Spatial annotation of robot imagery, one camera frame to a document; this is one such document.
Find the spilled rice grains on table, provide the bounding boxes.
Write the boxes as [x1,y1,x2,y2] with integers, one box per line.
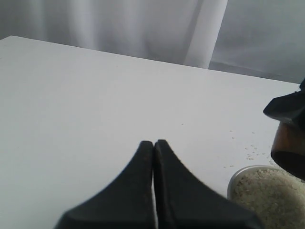
[181,123,275,169]

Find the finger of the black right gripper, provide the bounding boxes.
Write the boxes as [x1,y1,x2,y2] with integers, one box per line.
[263,80,305,131]

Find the brown wooden cup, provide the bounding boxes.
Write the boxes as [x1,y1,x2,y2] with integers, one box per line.
[271,122,305,180]

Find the white backdrop curtain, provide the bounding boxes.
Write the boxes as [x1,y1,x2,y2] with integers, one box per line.
[0,0,305,83]

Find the rice in white bowl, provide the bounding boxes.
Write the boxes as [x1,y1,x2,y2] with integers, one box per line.
[228,167,305,229]

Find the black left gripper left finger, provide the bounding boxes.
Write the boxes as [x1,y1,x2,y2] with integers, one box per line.
[55,141,155,229]

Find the white ceramic bowl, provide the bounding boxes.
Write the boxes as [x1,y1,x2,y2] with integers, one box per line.
[227,166,305,207]

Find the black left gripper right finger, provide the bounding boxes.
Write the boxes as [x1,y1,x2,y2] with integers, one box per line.
[153,140,264,229]

